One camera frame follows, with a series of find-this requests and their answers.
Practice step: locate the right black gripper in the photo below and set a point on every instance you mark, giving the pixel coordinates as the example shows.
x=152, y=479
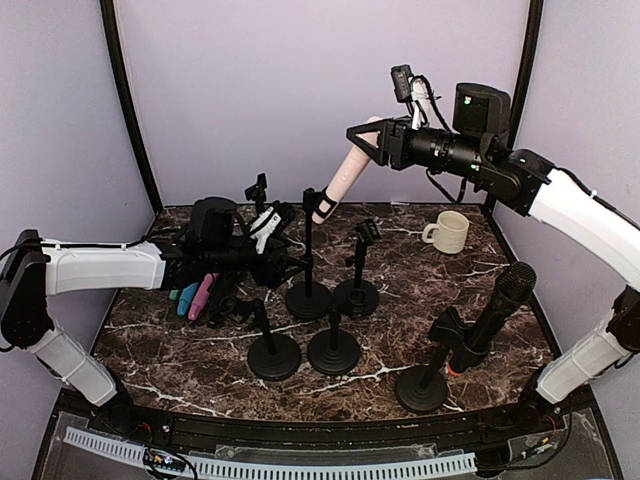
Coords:
x=389, y=129

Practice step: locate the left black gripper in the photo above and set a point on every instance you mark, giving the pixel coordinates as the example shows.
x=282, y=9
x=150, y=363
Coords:
x=275, y=275

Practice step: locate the cream pink microphone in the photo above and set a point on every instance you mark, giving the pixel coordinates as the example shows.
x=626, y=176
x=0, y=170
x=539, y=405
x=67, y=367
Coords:
x=345, y=177

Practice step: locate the black mic stand cream mic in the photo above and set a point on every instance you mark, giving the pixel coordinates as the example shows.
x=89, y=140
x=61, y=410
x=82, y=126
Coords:
x=308, y=300

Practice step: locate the black mic stand blue mic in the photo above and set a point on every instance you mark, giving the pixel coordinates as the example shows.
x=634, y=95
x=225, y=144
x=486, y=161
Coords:
x=256, y=193

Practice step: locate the blue microphone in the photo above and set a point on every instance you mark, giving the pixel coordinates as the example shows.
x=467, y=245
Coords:
x=186, y=298

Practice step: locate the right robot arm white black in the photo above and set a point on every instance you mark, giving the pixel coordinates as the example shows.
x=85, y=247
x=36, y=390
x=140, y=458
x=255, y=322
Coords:
x=475, y=149

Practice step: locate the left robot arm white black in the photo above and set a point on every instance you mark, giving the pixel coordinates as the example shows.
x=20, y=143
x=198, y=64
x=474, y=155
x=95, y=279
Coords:
x=216, y=239

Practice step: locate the black microphone orange base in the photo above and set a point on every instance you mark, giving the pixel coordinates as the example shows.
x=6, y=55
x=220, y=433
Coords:
x=512, y=288

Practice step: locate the beige mug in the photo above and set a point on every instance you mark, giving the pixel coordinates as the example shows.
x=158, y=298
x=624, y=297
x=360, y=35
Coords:
x=448, y=234

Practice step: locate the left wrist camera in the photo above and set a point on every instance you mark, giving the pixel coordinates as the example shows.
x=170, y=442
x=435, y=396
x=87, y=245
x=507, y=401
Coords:
x=275, y=218

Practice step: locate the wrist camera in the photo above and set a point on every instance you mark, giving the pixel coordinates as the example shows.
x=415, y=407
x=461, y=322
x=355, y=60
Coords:
x=415, y=93
x=275, y=218

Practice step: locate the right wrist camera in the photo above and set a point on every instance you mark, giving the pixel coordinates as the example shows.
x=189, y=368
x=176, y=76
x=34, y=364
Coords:
x=415, y=93

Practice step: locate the right black frame post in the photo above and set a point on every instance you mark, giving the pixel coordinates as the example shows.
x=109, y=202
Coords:
x=526, y=64

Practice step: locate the black frame post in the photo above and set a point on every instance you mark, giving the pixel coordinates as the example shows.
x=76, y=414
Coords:
x=526, y=64
x=121, y=81

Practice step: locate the black front table rail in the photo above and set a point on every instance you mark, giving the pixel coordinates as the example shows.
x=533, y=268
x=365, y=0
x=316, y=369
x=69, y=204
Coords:
x=484, y=429

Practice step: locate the white slotted cable duct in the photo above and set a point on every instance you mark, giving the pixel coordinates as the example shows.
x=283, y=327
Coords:
x=274, y=464

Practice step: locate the left black frame post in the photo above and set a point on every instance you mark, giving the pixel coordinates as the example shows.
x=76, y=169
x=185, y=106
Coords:
x=121, y=81

